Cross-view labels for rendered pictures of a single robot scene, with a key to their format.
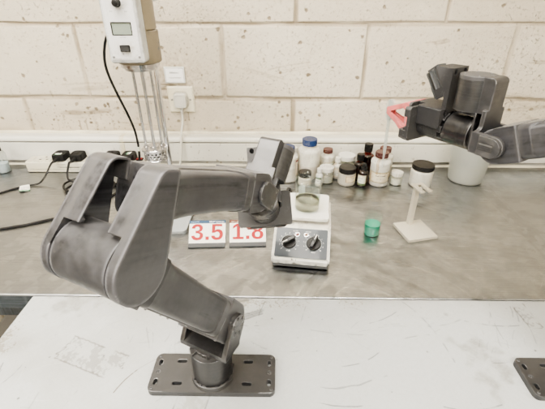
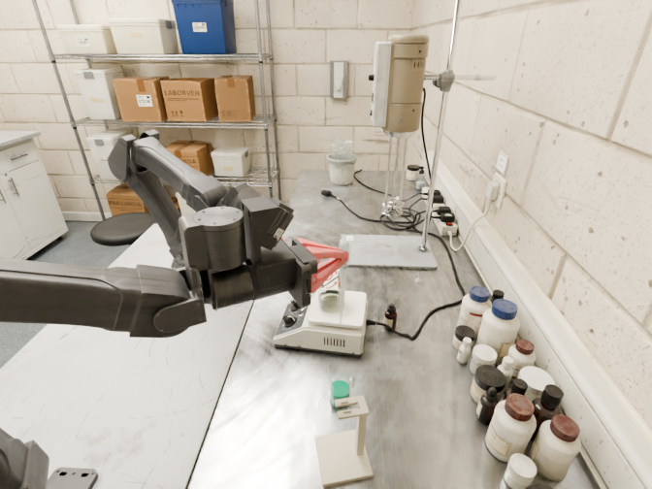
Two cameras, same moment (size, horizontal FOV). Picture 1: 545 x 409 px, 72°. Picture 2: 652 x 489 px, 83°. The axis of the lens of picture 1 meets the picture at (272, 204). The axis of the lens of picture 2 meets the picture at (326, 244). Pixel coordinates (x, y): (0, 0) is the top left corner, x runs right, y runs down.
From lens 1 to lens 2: 1.07 m
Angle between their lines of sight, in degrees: 77
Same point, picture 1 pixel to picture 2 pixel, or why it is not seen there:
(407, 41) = not seen: outside the picture
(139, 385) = not seen: hidden behind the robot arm
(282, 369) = not seen: hidden behind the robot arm
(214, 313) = (168, 235)
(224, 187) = (169, 174)
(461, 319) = (169, 448)
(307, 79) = (587, 238)
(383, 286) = (240, 387)
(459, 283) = (220, 473)
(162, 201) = (120, 147)
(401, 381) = (138, 374)
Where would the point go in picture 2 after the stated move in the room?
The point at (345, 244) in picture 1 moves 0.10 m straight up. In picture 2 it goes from (315, 369) to (315, 332)
